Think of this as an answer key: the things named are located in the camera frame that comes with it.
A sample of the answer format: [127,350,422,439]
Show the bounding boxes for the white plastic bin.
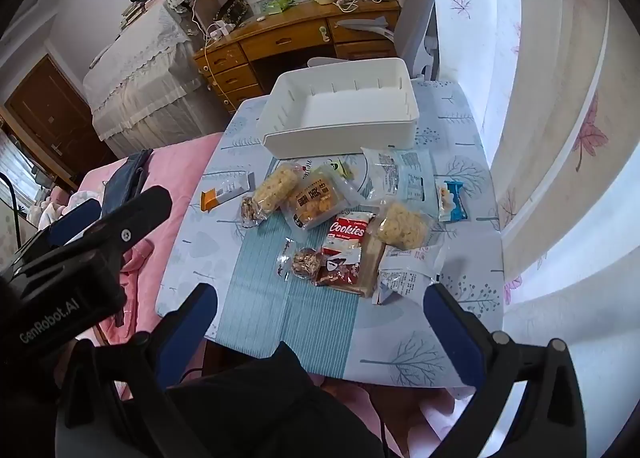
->
[256,58,420,159]

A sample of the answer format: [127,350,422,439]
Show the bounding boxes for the long rice puff bar packet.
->
[250,163,307,214]

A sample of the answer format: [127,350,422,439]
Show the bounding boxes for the lace cloth covered cabinet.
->
[82,0,231,159]

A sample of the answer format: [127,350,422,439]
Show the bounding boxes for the floral leaf curtain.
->
[422,0,640,458]

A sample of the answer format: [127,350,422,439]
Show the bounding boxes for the white printed snack packet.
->
[372,243,446,306]

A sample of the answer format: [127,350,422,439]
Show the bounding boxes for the pink blanket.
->
[75,133,226,369]

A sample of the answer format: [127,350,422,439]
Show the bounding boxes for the brown wooden door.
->
[5,54,118,189]

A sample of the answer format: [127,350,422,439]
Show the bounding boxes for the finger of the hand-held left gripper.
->
[47,198,104,247]
[30,185,174,267]

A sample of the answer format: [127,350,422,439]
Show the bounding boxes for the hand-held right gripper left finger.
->
[55,283,219,458]

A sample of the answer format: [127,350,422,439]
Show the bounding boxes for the dark floral pouch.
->
[214,0,251,23]

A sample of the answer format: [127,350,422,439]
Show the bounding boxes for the wooden desk with drawers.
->
[192,0,403,114]

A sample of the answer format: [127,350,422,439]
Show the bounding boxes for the floral plush blanket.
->
[27,188,76,231]

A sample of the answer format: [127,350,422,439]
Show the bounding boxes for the yellow cookie packet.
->
[280,165,366,241]

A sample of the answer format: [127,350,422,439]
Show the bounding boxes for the grey office chair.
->
[307,0,441,81]

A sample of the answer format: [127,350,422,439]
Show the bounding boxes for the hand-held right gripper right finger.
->
[422,283,588,458]

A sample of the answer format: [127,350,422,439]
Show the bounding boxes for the large white blue packet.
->
[361,145,436,204]

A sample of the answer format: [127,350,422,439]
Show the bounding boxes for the orange white snack bar packet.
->
[201,171,256,212]

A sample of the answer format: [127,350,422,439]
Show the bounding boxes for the small blue snack packet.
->
[434,178,468,223]

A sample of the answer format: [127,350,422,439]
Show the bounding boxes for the round rice puff packet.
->
[372,200,436,251]

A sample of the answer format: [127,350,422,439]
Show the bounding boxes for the dark blue jeans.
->
[100,148,155,219]

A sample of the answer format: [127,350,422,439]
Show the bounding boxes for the red white cookies packet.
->
[315,210,377,289]

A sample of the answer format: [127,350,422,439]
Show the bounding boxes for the nut cluster clear packet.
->
[240,194,267,230]
[277,238,323,281]

